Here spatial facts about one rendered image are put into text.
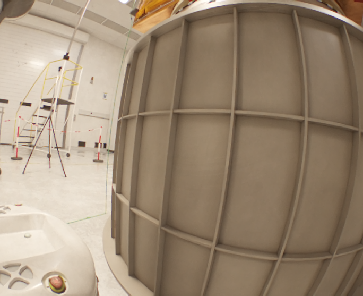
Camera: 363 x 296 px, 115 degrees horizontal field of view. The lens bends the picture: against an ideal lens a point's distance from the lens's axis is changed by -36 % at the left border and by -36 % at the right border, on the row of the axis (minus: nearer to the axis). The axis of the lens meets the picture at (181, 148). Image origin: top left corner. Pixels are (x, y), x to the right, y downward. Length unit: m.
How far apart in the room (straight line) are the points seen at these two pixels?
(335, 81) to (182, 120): 0.50
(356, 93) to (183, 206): 0.64
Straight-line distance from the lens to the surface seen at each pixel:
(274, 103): 0.51
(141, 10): 1.89
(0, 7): 0.60
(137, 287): 0.91
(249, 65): 0.55
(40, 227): 0.79
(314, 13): 0.69
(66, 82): 8.18
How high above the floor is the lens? 0.68
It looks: 1 degrees down
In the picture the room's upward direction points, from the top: 6 degrees clockwise
